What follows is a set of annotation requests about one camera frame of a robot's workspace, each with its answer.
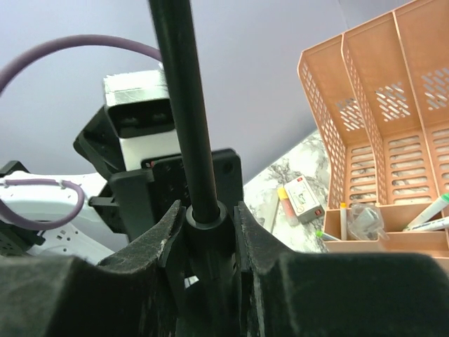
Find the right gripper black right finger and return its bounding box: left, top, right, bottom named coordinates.
left=234, top=202, right=448, bottom=336

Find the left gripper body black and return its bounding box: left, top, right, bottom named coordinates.
left=72, top=105, right=243, bottom=243

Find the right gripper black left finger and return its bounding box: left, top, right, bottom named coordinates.
left=1, top=201, right=183, bottom=336

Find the black microphone stand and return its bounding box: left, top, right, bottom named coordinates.
left=149, top=1, right=240, bottom=336

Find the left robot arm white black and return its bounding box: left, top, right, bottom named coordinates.
left=1, top=110, right=243, bottom=263

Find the white remote red button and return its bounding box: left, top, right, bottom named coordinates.
left=284, top=176, right=325, bottom=224

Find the yellow capped pen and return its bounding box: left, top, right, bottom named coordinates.
left=277, top=187, right=299, bottom=227

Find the clear plastic bag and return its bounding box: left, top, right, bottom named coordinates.
left=348, top=204, right=389, bottom=241

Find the green capped marker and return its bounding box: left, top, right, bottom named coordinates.
left=403, top=193, right=448, bottom=232

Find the peach plastic file organizer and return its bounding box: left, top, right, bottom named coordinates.
left=297, top=1, right=448, bottom=266

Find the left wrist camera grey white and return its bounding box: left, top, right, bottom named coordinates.
left=103, top=66, right=181, bottom=171

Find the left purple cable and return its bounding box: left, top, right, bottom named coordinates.
left=0, top=34, right=163, bottom=231

